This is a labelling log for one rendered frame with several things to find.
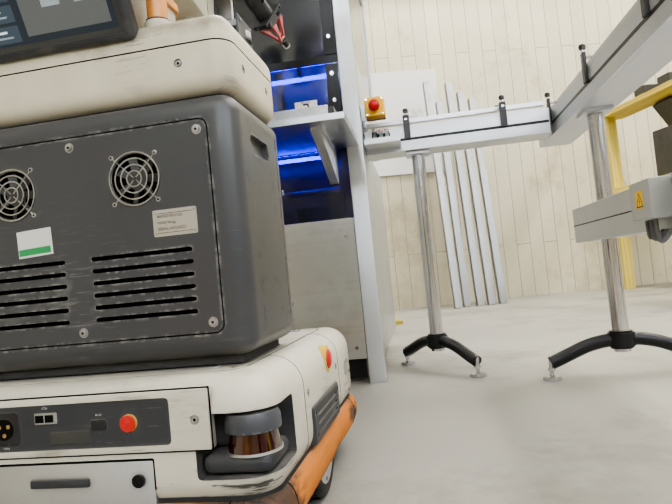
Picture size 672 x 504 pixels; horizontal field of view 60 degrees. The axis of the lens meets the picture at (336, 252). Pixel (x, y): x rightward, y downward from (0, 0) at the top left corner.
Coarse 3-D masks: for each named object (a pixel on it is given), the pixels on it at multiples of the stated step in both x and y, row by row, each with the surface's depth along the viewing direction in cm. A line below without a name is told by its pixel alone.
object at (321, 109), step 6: (300, 108) 176; (306, 108) 176; (312, 108) 176; (318, 108) 175; (324, 108) 175; (276, 114) 177; (282, 114) 177; (288, 114) 177; (294, 114) 176; (300, 114) 176; (306, 114) 176; (312, 114) 175; (318, 114) 175; (276, 120) 177
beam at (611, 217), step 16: (624, 192) 155; (592, 208) 184; (608, 208) 169; (624, 208) 156; (576, 224) 205; (592, 224) 186; (608, 224) 170; (624, 224) 157; (640, 224) 146; (576, 240) 207; (592, 240) 189
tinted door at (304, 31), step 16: (240, 0) 220; (272, 0) 218; (288, 0) 217; (304, 0) 216; (240, 16) 220; (288, 16) 217; (304, 16) 216; (256, 32) 219; (272, 32) 218; (288, 32) 217; (304, 32) 216; (320, 32) 215; (256, 48) 218; (272, 48) 218; (288, 48) 217; (304, 48) 216; (320, 48) 215; (336, 48) 214
